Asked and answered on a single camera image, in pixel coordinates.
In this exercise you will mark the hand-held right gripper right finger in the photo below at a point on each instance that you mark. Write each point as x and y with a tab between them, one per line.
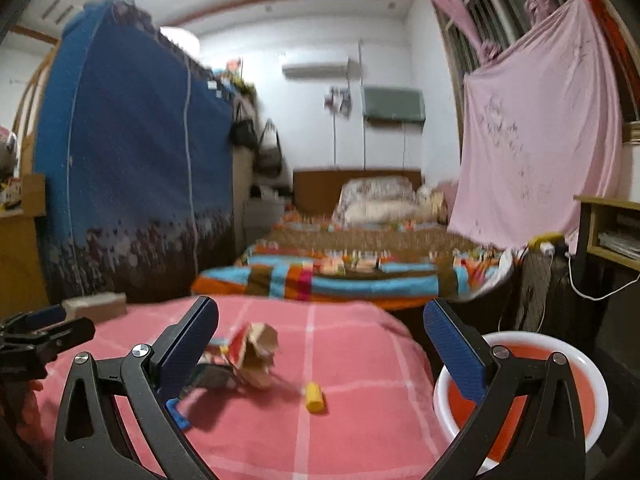
452	345

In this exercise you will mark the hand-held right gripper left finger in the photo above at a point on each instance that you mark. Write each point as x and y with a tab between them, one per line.
187	345

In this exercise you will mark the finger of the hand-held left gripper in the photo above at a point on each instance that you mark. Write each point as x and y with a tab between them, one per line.
45	316
67	337

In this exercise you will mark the red snack wrapper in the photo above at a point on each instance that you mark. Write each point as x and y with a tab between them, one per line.
255	355

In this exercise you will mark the red basin with white rim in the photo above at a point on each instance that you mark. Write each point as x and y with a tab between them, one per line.
590	405

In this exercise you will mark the cardboard box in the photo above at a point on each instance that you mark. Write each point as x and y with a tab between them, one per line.
95	307

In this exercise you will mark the small blue plastic piece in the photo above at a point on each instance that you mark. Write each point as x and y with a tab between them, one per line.
178	414

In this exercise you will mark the wooden cabinet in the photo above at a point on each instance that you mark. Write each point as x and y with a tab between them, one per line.
20	250

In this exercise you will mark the cloth-covered floor fan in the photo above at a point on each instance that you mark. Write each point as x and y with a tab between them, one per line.
537	290

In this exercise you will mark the colourful patterned blanket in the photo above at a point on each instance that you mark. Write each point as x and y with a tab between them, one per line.
350	280

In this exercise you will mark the small yellow cylinder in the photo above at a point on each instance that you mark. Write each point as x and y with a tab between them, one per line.
314	399

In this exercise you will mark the yellow power strip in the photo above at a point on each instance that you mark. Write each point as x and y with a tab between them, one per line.
546	241

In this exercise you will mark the white nightstand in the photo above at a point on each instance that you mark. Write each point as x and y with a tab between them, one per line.
262	225

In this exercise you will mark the cream pillow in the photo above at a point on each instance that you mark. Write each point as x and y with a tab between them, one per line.
380	211

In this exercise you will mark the beige cabinet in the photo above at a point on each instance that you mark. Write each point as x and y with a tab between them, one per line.
241	200

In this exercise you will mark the floral pillow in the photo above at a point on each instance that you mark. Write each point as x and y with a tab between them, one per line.
375	190

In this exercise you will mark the blue fabric wardrobe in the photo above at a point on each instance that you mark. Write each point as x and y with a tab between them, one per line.
135	160

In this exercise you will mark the stack of papers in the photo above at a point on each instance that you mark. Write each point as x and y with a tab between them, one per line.
620	245

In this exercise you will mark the wooden headboard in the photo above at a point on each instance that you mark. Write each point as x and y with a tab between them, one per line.
315	190

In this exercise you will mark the wooden desk with black legs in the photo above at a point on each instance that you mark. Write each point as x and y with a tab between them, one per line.
607	205

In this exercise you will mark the black handbag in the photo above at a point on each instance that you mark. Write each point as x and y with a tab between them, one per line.
243	132

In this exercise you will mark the hanging pink sheet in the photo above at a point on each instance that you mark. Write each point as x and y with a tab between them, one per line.
540	135

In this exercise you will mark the television with green cover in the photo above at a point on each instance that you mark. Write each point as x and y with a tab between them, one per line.
394	104

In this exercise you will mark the colourful items pile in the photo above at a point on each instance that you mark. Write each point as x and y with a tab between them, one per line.
232	75

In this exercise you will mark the white air conditioner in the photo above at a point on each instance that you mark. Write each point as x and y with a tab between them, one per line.
315	68

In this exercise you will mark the white globe lamp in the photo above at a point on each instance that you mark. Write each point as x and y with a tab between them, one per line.
181	40

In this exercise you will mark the barred window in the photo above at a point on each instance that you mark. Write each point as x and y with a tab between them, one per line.
492	5

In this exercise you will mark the wall hanging ornaments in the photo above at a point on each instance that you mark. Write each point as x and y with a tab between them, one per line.
339	101

